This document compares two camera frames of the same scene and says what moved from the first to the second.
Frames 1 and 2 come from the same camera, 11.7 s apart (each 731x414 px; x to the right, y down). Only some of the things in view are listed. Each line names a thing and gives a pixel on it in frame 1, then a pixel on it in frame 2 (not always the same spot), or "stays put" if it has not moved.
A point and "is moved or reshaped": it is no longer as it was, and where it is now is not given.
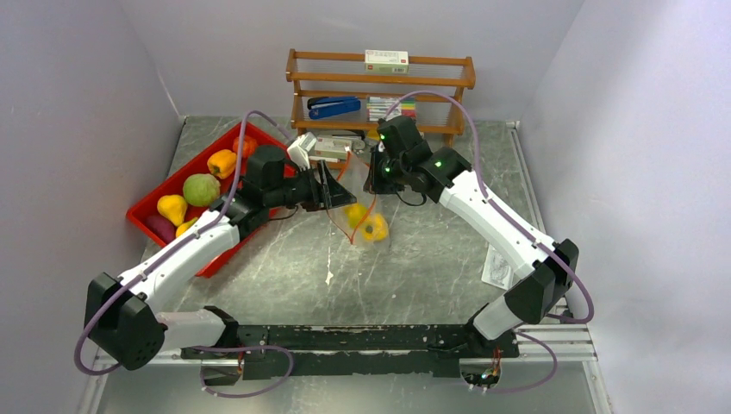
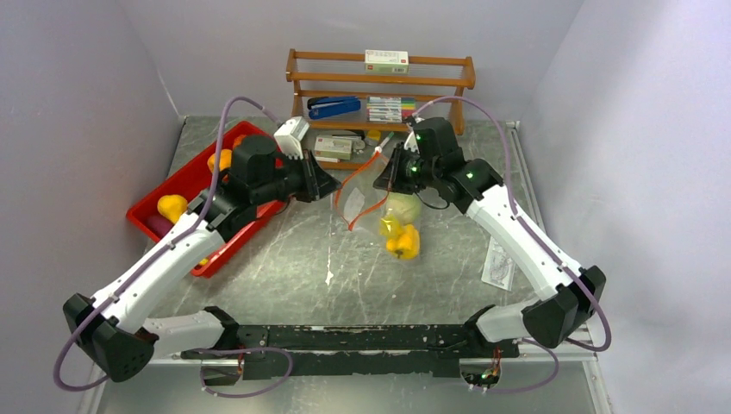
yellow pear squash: (173, 207) stays put
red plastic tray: (246, 140) stays put
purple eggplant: (162, 227) stays put
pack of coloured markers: (380, 107) stays put
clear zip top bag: (368, 222) is moved or reshaped
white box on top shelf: (386, 61) stays put
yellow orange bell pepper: (222, 163) stays put
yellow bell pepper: (375, 228) to (406, 245)
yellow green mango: (354, 213) to (389, 225)
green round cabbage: (200, 190) to (405, 206)
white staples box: (334, 147) stays put
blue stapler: (324, 106) stays put
